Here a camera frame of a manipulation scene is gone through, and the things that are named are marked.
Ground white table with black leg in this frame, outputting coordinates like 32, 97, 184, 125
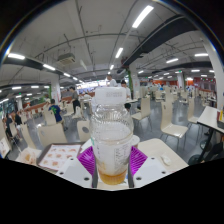
196, 105, 224, 164

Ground brown tray with paper liner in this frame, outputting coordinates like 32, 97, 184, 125
36, 143, 83, 173

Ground beige chairs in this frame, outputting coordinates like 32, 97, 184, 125
19, 89, 224, 151

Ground clear drink bottle white cap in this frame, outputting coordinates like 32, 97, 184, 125
89, 87, 134, 186

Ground clear food bag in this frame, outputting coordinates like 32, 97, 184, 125
14, 146, 43, 167

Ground crumpled white napkin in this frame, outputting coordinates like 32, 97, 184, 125
79, 138, 93, 154

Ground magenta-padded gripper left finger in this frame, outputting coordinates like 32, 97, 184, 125
54, 145, 99, 189

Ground ceiling air unit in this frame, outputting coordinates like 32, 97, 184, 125
56, 52, 77, 66

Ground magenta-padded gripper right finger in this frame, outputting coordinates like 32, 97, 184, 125
127, 145, 169, 189

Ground person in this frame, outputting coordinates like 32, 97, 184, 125
68, 86, 82, 114
48, 98, 64, 125
120, 79, 133, 112
3, 113, 15, 138
13, 111, 24, 130
106, 73, 118, 88

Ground ceiling lights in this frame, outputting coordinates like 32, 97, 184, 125
0, 4, 216, 103

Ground small white wrapper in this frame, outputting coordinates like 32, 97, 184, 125
160, 153, 173, 166

